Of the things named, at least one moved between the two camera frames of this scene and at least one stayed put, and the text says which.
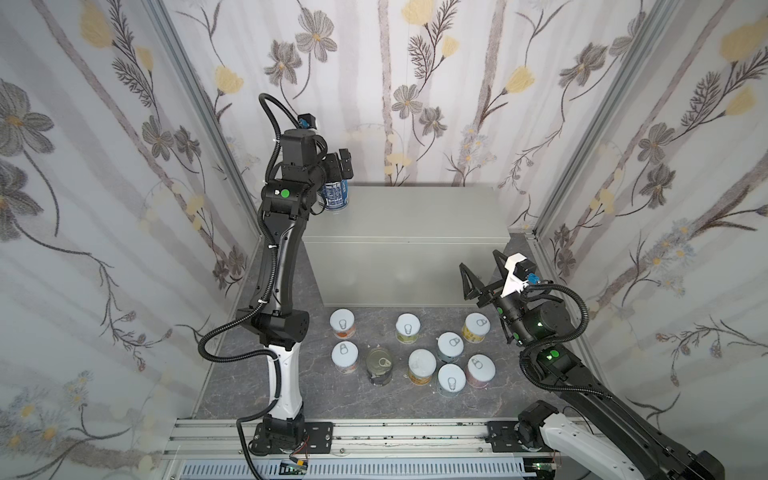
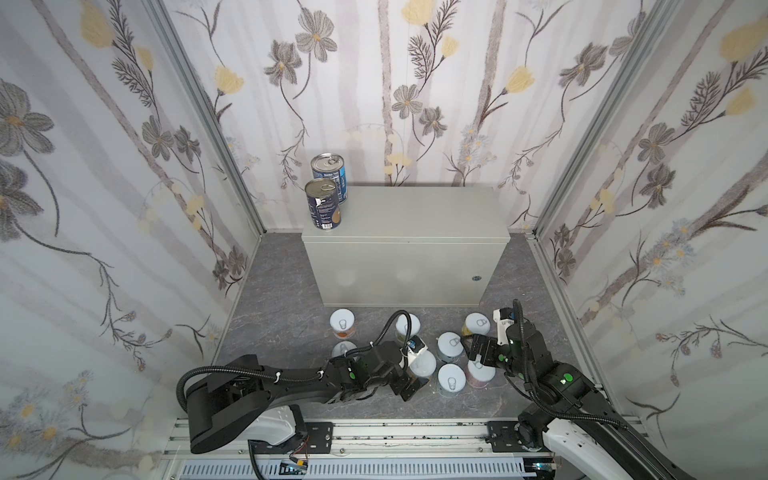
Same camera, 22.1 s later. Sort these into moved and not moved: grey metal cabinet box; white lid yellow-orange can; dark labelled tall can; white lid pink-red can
Moved: dark labelled tall can
Not moved: grey metal cabinet box; white lid pink-red can; white lid yellow-orange can
